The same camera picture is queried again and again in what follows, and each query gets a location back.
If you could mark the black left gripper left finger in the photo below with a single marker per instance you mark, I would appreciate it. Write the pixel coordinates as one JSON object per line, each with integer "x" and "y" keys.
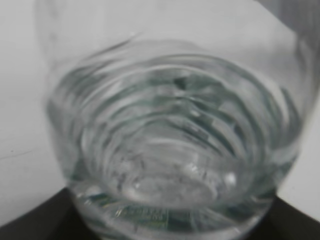
{"x": 55, "y": 219}

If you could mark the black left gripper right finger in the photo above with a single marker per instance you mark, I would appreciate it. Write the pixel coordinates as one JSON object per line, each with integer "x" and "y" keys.
{"x": 282, "y": 221}

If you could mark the clear water bottle green label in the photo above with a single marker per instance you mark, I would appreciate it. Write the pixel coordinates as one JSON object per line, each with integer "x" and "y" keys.
{"x": 177, "y": 119}

